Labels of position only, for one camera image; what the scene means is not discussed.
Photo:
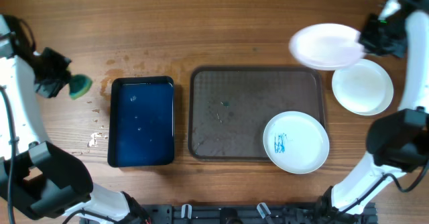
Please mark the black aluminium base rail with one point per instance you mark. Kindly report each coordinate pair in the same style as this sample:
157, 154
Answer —
299, 213

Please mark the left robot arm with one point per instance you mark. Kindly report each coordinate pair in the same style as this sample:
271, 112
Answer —
38, 178

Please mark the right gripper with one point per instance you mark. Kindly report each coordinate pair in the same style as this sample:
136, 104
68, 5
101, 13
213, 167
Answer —
371, 40

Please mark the black water tray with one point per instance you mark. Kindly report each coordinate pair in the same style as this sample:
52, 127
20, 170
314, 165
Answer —
141, 127

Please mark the green yellow sponge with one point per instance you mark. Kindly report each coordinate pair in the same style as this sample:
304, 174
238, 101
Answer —
79, 85

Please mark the white plate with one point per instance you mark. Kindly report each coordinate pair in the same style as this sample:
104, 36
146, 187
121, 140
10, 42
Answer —
326, 46
296, 142
364, 88

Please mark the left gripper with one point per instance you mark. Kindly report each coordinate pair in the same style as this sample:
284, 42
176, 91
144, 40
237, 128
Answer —
62, 66

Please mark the brown serving tray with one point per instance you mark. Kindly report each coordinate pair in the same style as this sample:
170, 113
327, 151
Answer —
229, 107

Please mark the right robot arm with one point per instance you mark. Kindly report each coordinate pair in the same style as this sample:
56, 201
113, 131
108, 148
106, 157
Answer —
396, 145

